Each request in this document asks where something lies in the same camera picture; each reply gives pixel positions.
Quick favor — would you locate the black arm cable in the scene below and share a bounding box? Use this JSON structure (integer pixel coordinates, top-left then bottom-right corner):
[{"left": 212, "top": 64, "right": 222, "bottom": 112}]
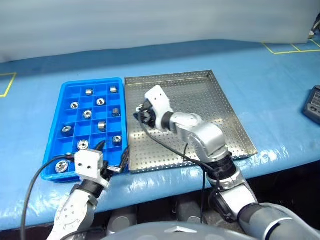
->
[
  {"left": 139, "top": 122, "right": 226, "bottom": 224},
  {"left": 20, "top": 153, "right": 77, "bottom": 240}
]

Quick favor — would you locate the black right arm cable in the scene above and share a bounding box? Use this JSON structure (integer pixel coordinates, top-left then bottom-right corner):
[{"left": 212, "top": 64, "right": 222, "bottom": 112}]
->
[{"left": 139, "top": 122, "right": 226, "bottom": 224}]

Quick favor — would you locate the perforated metal tray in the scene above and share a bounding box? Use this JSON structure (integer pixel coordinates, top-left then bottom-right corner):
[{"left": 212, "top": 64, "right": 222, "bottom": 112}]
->
[{"left": 124, "top": 69, "right": 259, "bottom": 174}]

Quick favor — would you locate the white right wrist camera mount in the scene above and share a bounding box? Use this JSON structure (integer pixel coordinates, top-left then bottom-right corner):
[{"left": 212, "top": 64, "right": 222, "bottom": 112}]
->
[{"left": 144, "top": 85, "right": 175, "bottom": 131}]

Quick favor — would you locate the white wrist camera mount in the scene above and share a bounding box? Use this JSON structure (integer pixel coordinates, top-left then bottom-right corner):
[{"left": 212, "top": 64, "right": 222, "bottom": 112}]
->
[
  {"left": 74, "top": 149, "right": 110, "bottom": 188},
  {"left": 144, "top": 85, "right": 175, "bottom": 131}
]

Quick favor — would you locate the dark rounded shape under table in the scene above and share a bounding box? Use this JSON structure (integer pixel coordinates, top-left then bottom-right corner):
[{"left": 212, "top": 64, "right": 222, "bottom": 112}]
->
[
  {"left": 107, "top": 209, "right": 138, "bottom": 235},
  {"left": 175, "top": 199, "right": 204, "bottom": 225}
]

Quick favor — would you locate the blue compartment tray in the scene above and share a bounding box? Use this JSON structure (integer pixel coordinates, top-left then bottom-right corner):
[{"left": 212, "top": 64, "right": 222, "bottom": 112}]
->
[{"left": 40, "top": 77, "right": 131, "bottom": 184}]

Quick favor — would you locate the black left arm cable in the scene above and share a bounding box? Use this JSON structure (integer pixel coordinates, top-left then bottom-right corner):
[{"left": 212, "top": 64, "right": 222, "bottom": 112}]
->
[{"left": 20, "top": 153, "right": 77, "bottom": 240}]

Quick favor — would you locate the grey handheld controller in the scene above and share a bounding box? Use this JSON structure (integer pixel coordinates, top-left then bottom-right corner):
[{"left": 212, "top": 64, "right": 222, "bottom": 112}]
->
[{"left": 301, "top": 84, "right": 320, "bottom": 126}]

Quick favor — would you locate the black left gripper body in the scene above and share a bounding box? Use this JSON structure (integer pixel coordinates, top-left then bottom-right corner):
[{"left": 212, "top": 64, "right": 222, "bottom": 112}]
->
[{"left": 101, "top": 161, "right": 125, "bottom": 182}]

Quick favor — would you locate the white foam backdrop sheet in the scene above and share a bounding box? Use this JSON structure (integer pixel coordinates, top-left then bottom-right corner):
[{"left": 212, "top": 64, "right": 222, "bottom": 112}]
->
[{"left": 0, "top": 0, "right": 317, "bottom": 64}]

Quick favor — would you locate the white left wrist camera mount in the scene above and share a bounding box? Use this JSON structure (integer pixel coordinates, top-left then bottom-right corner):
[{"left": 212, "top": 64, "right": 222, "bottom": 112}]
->
[{"left": 74, "top": 149, "right": 110, "bottom": 188}]

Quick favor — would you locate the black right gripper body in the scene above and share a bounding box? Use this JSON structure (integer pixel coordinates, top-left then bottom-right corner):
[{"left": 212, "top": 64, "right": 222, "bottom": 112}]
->
[{"left": 138, "top": 99, "right": 158, "bottom": 129}]

